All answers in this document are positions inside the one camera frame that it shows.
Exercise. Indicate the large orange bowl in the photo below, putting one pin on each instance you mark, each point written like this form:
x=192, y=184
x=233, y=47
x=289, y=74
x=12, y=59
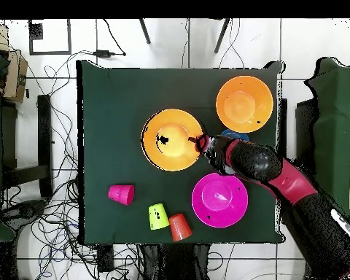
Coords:
x=244, y=104
x=175, y=154

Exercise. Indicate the green cup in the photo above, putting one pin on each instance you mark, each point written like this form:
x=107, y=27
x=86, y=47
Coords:
x=158, y=217

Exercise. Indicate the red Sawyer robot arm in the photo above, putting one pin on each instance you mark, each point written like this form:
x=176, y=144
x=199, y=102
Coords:
x=259, y=160

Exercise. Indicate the dark blue bowl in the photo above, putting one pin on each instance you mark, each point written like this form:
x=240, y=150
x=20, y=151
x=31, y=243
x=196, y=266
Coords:
x=234, y=134

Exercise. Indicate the large pink bowl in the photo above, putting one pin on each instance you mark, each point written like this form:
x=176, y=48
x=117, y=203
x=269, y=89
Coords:
x=218, y=199

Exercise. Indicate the dark green tablecloth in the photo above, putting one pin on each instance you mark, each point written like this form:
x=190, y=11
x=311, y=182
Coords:
x=119, y=102

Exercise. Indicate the orange cup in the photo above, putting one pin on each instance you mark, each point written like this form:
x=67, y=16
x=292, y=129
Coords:
x=180, y=229

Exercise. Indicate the red cup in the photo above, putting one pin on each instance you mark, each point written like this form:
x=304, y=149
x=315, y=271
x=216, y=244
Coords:
x=121, y=194

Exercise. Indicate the black tripod leg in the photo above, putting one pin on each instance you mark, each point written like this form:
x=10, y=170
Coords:
x=222, y=35
x=145, y=31

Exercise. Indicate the black power adapter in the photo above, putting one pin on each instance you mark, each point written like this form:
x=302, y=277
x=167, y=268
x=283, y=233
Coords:
x=104, y=53

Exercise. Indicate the black stand base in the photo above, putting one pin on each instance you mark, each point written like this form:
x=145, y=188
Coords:
x=29, y=208

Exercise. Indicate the cardboard box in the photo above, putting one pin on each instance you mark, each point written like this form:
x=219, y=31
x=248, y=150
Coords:
x=16, y=75

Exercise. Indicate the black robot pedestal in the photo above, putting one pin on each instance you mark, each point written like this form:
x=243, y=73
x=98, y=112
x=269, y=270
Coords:
x=178, y=262

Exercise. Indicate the black bench frame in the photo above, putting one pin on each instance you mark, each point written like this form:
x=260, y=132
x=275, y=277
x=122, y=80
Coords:
x=45, y=131

